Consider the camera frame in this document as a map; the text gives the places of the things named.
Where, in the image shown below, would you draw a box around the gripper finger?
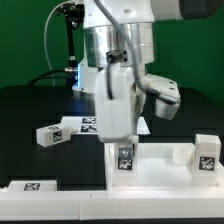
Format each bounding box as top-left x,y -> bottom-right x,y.
118,142 -> 134,158

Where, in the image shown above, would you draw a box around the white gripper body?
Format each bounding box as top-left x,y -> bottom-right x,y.
95,65 -> 146,143

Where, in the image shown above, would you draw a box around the white square tabletop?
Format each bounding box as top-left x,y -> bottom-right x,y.
105,143 -> 224,191

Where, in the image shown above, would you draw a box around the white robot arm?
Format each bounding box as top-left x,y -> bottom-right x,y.
83,0 -> 224,160

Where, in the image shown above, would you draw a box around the white obstacle fence front bar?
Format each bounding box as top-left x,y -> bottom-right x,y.
0,188 -> 224,221

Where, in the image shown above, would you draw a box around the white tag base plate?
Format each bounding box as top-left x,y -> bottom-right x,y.
61,116 -> 150,135

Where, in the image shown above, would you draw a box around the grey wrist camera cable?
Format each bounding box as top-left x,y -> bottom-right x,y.
93,0 -> 158,101

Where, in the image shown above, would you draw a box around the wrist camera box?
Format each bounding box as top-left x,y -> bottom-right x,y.
147,74 -> 181,120

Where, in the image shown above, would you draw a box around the black cables on table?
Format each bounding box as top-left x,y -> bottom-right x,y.
25,69 -> 79,88

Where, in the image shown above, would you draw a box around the white camera cable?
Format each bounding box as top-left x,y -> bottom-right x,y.
43,0 -> 76,87

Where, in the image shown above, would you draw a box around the black camera stand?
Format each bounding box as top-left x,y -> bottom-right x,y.
56,2 -> 85,78

